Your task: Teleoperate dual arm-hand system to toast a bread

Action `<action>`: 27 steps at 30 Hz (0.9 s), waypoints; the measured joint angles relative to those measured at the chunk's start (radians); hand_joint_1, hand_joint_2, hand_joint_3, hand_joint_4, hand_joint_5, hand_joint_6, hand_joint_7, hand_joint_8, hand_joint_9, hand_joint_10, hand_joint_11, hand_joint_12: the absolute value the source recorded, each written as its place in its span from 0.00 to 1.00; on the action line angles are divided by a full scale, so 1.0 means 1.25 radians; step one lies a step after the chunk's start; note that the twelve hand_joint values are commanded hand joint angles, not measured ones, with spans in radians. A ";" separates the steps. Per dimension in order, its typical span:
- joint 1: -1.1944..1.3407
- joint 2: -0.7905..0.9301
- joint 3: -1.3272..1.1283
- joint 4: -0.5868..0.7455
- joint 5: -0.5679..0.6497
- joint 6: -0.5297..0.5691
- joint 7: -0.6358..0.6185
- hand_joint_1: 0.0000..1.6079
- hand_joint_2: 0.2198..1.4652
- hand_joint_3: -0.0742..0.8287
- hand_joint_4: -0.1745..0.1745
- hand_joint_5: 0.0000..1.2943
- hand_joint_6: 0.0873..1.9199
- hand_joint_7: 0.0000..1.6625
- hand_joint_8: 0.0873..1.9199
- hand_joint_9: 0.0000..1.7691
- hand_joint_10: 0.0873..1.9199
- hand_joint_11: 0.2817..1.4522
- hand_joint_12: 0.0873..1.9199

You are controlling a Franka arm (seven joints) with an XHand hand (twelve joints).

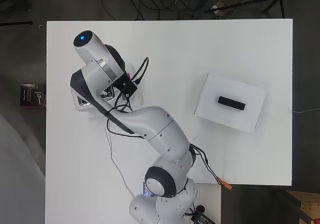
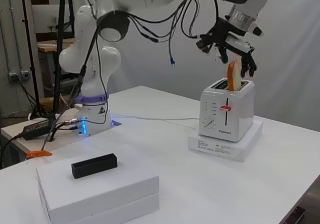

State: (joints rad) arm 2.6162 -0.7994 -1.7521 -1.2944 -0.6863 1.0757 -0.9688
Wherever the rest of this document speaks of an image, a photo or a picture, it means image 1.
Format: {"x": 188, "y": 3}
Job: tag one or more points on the black block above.
{"x": 231, "y": 103}

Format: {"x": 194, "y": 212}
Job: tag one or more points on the wooden crate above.
{"x": 305, "y": 205}

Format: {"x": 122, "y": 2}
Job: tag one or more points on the dark printed booklet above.
{"x": 31, "y": 95}

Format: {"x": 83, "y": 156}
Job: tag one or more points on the small black camera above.
{"x": 199, "y": 211}

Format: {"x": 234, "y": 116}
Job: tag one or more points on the orange clip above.
{"x": 225, "y": 184}

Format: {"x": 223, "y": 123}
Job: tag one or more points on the white seven-joint robot arm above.
{"x": 150, "y": 130}

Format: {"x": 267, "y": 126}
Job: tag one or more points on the black tripod stand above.
{"x": 253, "y": 1}

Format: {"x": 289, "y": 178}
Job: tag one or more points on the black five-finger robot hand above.
{"x": 109, "y": 93}

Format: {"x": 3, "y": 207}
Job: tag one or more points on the white flat box stand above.
{"x": 213, "y": 117}

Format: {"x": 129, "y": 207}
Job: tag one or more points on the black rod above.
{"x": 16, "y": 23}

